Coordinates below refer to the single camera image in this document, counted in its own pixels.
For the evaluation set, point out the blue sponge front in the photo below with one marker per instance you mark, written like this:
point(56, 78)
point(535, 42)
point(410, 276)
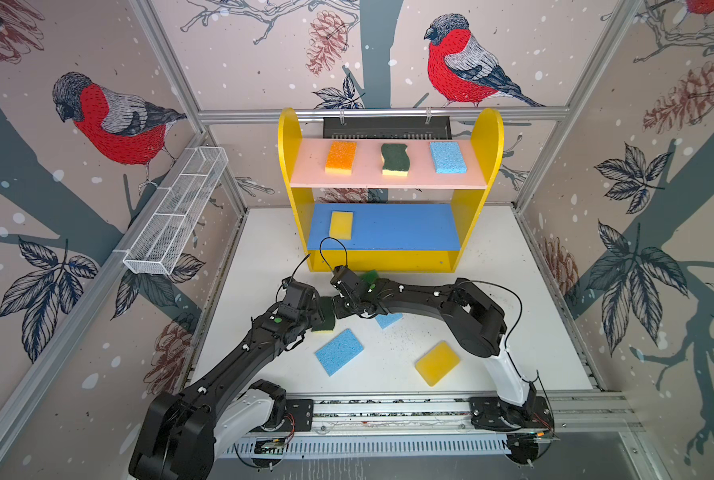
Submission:
point(337, 353)

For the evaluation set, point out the white wire mesh basket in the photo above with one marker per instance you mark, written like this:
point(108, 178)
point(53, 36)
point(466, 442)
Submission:
point(165, 235)

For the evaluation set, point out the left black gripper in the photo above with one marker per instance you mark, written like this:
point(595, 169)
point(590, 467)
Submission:
point(315, 311)

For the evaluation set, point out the yellow sponge front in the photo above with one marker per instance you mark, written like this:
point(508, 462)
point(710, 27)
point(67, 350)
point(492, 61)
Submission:
point(437, 363)

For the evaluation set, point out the orange topped yellow sponge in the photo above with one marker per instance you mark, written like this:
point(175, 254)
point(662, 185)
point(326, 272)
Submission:
point(340, 158)

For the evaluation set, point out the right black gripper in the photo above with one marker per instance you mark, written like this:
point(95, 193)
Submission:
point(338, 312)

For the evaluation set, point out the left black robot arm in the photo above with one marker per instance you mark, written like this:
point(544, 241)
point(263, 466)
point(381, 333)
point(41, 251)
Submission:
point(177, 439)

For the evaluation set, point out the dark green scrub sponge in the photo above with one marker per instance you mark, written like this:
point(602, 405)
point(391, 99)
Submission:
point(395, 160)
point(327, 319)

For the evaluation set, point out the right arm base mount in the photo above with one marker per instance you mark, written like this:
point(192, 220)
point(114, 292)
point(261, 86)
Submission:
point(493, 414)

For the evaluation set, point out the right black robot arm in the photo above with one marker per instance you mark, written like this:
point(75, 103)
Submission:
point(476, 322)

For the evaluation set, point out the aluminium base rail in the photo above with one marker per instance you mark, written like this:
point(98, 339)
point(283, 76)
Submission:
point(444, 413)

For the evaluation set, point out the green topped yellow sponge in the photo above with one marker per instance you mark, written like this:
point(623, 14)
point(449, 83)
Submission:
point(370, 277)

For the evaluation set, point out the dark green scrub sponge front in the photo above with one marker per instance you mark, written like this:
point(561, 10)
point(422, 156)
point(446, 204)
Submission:
point(395, 160)

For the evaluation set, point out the blue sponge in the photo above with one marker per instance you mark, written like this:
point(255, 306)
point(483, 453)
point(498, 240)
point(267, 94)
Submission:
point(337, 353)
point(387, 320)
point(447, 158)

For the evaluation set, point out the yellow shelf with coloured boards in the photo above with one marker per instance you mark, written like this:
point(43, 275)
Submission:
point(389, 237)

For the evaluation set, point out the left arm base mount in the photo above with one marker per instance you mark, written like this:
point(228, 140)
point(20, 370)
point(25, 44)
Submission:
point(268, 408)

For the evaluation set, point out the black vent grille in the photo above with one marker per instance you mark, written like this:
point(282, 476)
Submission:
point(388, 128)

